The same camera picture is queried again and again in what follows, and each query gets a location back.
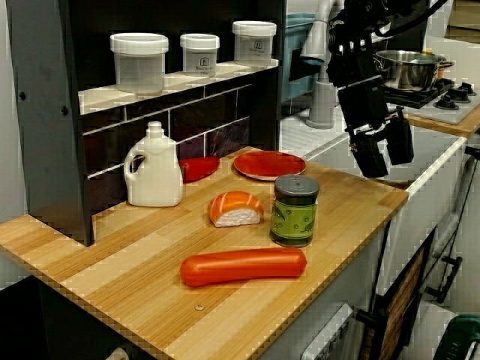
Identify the toy salmon sushi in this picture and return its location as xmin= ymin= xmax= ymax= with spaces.
xmin=208 ymin=190 xmax=265 ymax=228

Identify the white detergent bottle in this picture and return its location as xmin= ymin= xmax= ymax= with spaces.
xmin=123 ymin=121 xmax=185 ymax=207

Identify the large clear jar white lid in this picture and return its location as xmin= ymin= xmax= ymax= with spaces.
xmin=109 ymin=32 xmax=170 ymax=95

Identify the green labelled tin can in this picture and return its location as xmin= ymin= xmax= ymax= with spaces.
xmin=269 ymin=174 xmax=321 ymax=248

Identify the red toy pepper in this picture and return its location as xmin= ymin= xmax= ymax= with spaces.
xmin=178 ymin=156 xmax=221 ymax=184

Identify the grey toy faucet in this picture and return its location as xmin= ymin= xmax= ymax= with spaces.
xmin=299 ymin=0 xmax=344 ymax=131

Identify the white appliance front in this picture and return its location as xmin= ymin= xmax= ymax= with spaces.
xmin=299 ymin=302 xmax=356 ymax=360

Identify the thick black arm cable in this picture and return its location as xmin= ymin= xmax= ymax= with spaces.
xmin=370 ymin=0 xmax=449 ymax=38

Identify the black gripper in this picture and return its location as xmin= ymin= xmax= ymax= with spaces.
xmin=335 ymin=76 xmax=416 ymax=179

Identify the red plate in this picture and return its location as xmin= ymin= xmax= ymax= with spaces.
xmin=232 ymin=150 xmax=307 ymax=182

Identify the green object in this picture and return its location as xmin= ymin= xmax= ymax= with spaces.
xmin=445 ymin=313 xmax=480 ymax=360

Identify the thin black hanging cable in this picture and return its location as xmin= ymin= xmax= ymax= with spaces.
xmin=430 ymin=145 xmax=480 ymax=263

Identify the black stove knob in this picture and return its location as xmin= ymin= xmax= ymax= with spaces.
xmin=433 ymin=93 xmax=460 ymax=111
xmin=451 ymin=82 xmax=473 ymax=103

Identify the dark grey shelf unit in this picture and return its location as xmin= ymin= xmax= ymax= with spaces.
xmin=7 ymin=0 xmax=288 ymax=248

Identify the white toy sink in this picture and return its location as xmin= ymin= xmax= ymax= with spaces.
xmin=279 ymin=103 xmax=470 ymax=308

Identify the orange toy sausage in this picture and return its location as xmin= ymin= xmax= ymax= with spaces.
xmin=178 ymin=247 xmax=308 ymax=289

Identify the black oven door handle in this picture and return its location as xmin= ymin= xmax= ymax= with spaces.
xmin=425 ymin=254 xmax=464 ymax=304

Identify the small clear jar white lid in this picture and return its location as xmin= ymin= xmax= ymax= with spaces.
xmin=232 ymin=20 xmax=278 ymax=67
xmin=179 ymin=33 xmax=221 ymax=78

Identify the grey hob panel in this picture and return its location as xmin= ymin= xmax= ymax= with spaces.
xmin=404 ymin=80 xmax=480 ymax=125

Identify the black stove grate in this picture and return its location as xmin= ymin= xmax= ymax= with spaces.
xmin=380 ymin=76 xmax=457 ymax=110

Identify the blue plastic bin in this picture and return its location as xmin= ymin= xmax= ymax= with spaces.
xmin=280 ymin=13 xmax=320 ymax=104

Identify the steel cooking pot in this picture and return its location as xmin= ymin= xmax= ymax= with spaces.
xmin=374 ymin=49 xmax=455 ymax=92

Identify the black framed oven door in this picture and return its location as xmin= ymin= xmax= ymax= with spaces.
xmin=355 ymin=228 xmax=438 ymax=360

